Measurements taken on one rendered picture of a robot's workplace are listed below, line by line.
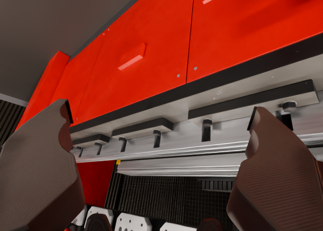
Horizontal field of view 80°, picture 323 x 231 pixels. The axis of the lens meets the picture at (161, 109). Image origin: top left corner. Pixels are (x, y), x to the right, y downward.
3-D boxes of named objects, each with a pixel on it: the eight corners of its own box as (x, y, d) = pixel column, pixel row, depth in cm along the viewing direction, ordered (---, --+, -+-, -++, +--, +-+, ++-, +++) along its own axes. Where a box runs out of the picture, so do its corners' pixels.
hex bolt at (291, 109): (294, 98, 40) (296, 105, 40) (297, 104, 42) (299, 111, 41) (279, 102, 42) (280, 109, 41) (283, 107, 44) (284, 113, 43)
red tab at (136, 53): (142, 41, 80) (139, 54, 77) (145, 44, 81) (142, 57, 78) (120, 56, 89) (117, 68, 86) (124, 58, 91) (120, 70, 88)
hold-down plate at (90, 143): (100, 133, 90) (98, 139, 89) (109, 137, 94) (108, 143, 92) (72, 140, 110) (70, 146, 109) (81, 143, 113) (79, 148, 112)
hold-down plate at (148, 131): (163, 117, 64) (162, 125, 63) (173, 122, 68) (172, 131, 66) (112, 130, 84) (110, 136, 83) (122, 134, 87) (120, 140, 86)
